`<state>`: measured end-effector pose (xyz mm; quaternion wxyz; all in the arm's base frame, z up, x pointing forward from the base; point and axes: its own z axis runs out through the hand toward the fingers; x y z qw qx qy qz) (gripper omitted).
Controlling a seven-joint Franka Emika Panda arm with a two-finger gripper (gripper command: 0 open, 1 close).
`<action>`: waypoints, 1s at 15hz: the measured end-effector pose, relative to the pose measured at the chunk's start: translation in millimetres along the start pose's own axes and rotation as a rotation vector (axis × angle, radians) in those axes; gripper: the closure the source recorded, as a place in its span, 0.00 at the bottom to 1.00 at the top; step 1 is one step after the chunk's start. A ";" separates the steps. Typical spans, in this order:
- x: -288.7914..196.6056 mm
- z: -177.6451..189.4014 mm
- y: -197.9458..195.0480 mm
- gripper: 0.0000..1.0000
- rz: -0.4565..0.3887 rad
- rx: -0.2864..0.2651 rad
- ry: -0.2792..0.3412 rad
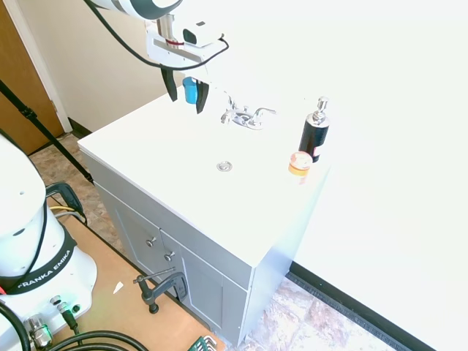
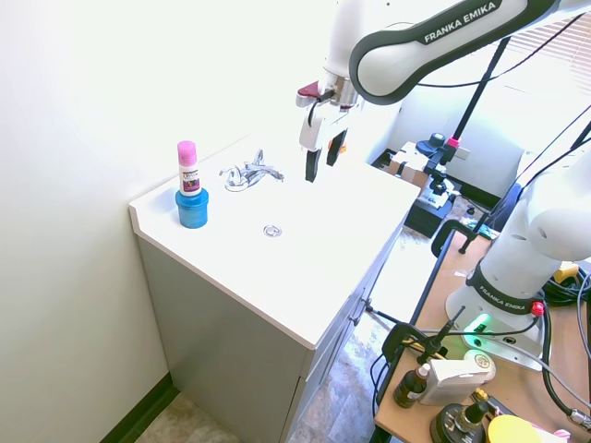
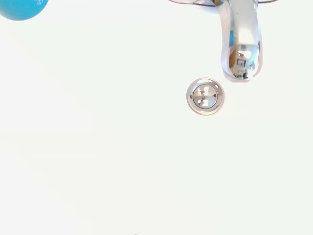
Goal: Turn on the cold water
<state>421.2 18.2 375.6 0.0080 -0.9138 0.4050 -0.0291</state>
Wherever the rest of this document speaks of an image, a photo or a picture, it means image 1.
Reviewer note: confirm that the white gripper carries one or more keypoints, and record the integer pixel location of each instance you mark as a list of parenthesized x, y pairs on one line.
[(171, 51)]

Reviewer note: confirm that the white Franka Panda arm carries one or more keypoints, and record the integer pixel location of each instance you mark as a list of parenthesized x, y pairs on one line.
[(33, 234)]

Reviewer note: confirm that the blue plastic cup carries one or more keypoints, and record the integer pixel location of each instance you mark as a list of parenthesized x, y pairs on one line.
[(190, 91)]

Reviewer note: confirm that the chrome sink faucet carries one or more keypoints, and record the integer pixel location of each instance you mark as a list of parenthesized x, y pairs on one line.
[(244, 117)]

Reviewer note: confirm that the white vanity sink top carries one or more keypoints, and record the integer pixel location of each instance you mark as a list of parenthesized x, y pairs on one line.
[(204, 172)]

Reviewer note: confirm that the chrome sink drain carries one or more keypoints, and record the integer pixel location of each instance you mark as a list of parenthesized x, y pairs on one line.
[(224, 166)]

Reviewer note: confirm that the orange pill bottle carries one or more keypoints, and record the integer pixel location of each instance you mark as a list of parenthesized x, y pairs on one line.
[(300, 165)]

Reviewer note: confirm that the black soap pump dispenser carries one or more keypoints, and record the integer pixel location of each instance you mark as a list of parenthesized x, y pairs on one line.
[(315, 133)]

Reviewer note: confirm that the grey vanity cabinet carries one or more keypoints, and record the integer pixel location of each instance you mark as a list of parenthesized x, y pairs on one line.
[(175, 237)]

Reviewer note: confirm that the black tripod leg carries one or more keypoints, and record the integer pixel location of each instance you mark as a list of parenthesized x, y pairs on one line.
[(40, 126)]

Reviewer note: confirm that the round chrome cabinet knob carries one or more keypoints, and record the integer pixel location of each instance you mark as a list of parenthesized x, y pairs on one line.
[(169, 256), (151, 241)]

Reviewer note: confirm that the black metal C-clamp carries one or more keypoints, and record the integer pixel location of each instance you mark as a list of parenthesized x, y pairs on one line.
[(161, 289), (67, 197)]

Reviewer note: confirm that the wooden door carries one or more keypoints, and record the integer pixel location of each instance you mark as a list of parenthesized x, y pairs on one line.
[(22, 91)]

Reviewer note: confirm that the wooden base board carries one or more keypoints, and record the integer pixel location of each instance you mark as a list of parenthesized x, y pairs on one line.
[(120, 292)]

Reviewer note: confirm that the green hex key set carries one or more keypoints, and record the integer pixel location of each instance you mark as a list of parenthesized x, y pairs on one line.
[(202, 344)]

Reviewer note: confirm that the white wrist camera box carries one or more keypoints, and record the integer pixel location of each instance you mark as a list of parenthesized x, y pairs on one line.
[(199, 34)]

